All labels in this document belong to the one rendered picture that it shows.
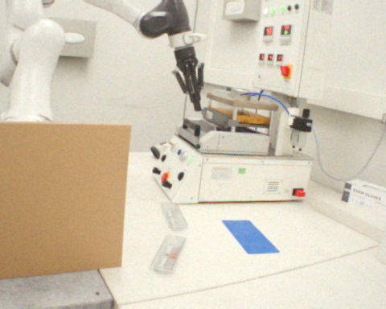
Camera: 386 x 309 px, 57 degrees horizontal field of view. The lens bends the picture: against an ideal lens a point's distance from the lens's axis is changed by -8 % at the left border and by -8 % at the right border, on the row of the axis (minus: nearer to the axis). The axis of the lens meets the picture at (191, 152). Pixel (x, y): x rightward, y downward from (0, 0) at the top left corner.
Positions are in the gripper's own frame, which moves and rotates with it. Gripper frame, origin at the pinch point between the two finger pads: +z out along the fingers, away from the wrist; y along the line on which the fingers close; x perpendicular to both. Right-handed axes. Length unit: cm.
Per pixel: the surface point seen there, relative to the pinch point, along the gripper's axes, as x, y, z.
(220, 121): 8.2, -3.8, 7.6
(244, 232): 39, 13, 33
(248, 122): 12.4, -12.3, 10.4
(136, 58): -141, -30, -14
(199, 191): 14.8, 13.6, 26.2
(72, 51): -127, 16, -31
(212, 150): 15.6, 5.6, 14.0
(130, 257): 44, 48, 21
